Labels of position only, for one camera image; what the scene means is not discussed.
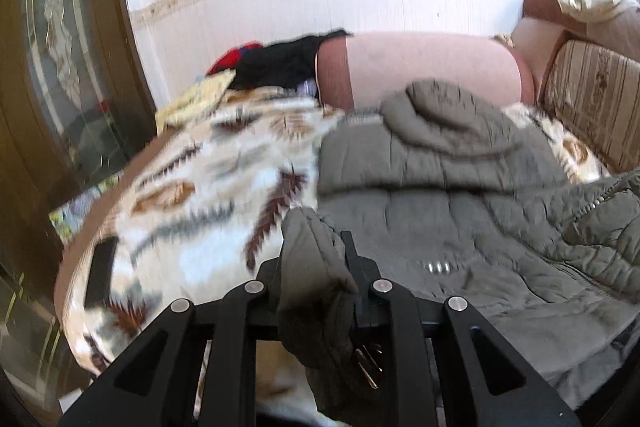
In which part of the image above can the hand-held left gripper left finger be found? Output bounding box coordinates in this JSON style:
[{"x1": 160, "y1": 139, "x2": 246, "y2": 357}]
[{"x1": 59, "y1": 256, "x2": 284, "y2": 427}]

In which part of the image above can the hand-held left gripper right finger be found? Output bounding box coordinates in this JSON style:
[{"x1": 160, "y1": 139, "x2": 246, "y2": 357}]
[{"x1": 341, "y1": 231, "x2": 583, "y2": 427}]

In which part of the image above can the grey hooded puffer jacket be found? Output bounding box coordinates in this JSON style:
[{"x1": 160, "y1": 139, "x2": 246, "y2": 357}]
[{"x1": 277, "y1": 79, "x2": 640, "y2": 427}]

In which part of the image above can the black flat device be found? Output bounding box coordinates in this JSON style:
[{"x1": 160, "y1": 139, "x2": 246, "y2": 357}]
[{"x1": 83, "y1": 237, "x2": 119, "y2": 309}]

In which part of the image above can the leaf print blanket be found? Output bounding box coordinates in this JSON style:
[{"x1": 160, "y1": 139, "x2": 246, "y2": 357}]
[{"x1": 55, "y1": 84, "x2": 613, "y2": 427}]

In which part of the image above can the green floral mat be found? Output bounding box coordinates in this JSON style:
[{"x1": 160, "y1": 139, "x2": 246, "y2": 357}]
[{"x1": 49, "y1": 174, "x2": 122, "y2": 244}]

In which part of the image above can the pale yellow cloth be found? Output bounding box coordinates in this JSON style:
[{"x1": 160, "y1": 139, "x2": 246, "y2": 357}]
[{"x1": 155, "y1": 71, "x2": 236, "y2": 135}]

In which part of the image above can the large pink sofa back cushion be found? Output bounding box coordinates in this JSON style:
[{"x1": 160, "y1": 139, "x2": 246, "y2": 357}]
[{"x1": 317, "y1": 32, "x2": 537, "y2": 114}]

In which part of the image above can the black garment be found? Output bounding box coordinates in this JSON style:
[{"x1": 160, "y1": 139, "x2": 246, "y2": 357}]
[{"x1": 230, "y1": 29, "x2": 355, "y2": 92}]

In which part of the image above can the red garment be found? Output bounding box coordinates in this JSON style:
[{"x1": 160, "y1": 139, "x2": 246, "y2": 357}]
[{"x1": 206, "y1": 42, "x2": 263, "y2": 76}]

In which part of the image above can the striped beige sofa cushion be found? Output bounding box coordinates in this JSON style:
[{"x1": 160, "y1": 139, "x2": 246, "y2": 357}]
[{"x1": 541, "y1": 39, "x2": 640, "y2": 175}]

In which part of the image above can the wooden door with stained glass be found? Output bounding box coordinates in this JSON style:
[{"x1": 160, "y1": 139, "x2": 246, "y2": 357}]
[{"x1": 0, "y1": 0, "x2": 160, "y2": 408}]

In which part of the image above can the brown sofa frame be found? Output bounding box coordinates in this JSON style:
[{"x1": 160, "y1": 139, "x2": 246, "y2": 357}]
[{"x1": 521, "y1": 0, "x2": 640, "y2": 60}]

